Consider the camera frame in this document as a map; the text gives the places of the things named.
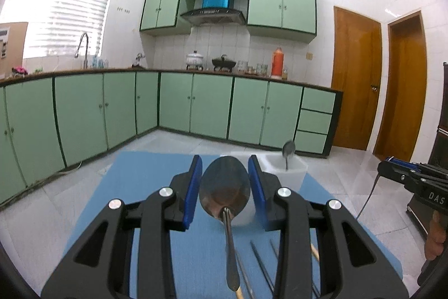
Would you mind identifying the large metal spoon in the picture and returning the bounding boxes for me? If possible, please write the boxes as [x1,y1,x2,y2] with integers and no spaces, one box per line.
[199,155,251,292]

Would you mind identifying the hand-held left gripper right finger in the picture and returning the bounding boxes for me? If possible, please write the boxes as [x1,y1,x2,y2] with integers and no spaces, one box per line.
[248,155,410,299]

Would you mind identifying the blue table cloth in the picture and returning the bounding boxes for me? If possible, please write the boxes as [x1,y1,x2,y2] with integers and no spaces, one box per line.
[61,150,403,299]

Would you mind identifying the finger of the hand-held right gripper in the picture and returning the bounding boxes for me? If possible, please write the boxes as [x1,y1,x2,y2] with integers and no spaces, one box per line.
[377,162,418,185]
[387,156,448,176]

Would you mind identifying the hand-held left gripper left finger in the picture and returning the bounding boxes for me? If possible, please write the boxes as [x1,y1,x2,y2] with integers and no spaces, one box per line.
[41,155,204,299]

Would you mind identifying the white window blind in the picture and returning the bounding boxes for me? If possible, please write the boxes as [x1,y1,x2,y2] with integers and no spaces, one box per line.
[0,0,125,58]

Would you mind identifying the orange thermos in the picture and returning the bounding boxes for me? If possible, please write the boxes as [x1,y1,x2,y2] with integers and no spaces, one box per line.
[271,46,284,80]

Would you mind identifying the metal faucet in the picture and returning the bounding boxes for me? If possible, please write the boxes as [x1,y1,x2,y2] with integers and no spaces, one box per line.
[74,33,90,69]

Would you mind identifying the green base cabinets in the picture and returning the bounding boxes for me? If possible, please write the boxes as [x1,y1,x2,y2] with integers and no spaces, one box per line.
[0,68,344,208]

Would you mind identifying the cardboard box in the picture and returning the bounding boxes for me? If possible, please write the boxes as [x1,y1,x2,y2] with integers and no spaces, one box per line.
[0,22,29,79]

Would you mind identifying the black wok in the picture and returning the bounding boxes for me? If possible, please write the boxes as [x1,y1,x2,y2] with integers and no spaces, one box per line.
[211,54,237,72]

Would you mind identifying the person's right hand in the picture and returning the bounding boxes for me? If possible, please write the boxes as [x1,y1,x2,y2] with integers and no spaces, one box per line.
[424,210,448,261]

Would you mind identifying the wooden door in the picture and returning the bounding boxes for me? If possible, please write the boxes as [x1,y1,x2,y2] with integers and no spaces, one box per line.
[373,10,429,163]
[331,6,383,150]

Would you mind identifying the range hood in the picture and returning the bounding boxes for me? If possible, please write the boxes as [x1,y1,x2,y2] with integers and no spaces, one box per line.
[179,8,246,27]

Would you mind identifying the small metal spoon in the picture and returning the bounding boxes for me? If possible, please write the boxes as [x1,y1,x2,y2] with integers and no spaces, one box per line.
[282,141,297,171]

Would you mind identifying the white cooking pot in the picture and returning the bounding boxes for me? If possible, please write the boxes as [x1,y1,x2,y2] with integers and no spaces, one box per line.
[185,51,204,70]

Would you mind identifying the green wall cabinets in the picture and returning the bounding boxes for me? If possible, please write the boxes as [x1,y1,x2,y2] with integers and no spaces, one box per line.
[139,0,317,45]

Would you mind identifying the white plastic container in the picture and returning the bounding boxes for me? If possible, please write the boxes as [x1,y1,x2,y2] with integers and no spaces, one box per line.
[220,151,267,228]
[260,152,309,193]

